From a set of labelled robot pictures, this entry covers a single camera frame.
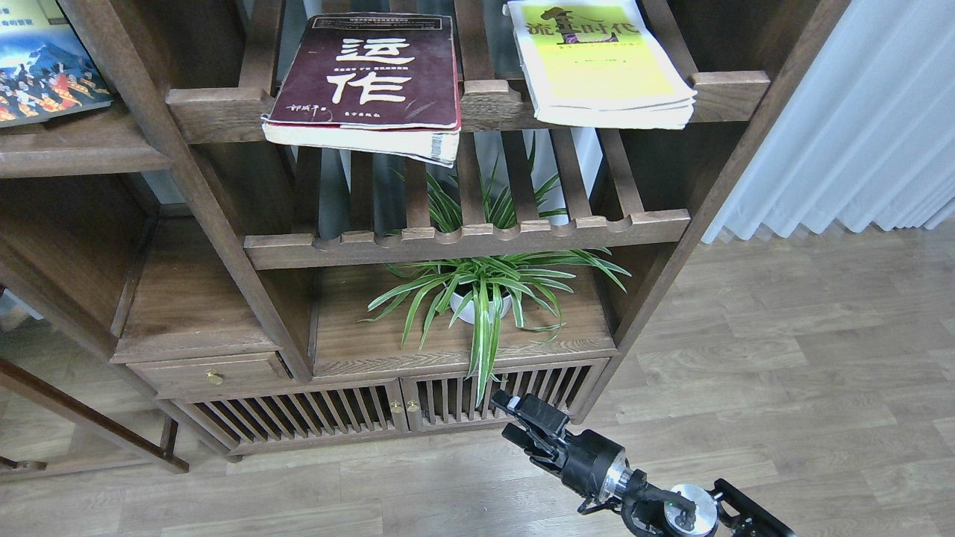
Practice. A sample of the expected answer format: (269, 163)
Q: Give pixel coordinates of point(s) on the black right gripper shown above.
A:
(589, 463)

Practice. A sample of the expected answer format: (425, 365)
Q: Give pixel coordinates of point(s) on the colourful 300 paperback book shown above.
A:
(45, 69)

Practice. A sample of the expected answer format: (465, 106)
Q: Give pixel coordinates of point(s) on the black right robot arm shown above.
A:
(690, 510)

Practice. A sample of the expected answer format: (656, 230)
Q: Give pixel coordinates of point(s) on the white plant pot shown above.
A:
(467, 312)

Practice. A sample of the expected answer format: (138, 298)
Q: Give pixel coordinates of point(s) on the green spider plant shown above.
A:
(427, 286)

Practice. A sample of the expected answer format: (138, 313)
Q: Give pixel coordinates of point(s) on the yellow-green cover book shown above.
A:
(596, 64)

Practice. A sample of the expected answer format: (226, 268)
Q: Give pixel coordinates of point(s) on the maroon book white characters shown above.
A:
(377, 82)

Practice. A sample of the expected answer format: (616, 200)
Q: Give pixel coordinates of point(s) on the dark wooden bookshelf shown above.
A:
(168, 237)

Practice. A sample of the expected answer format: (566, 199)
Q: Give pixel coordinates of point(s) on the white pleated curtain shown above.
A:
(867, 138)

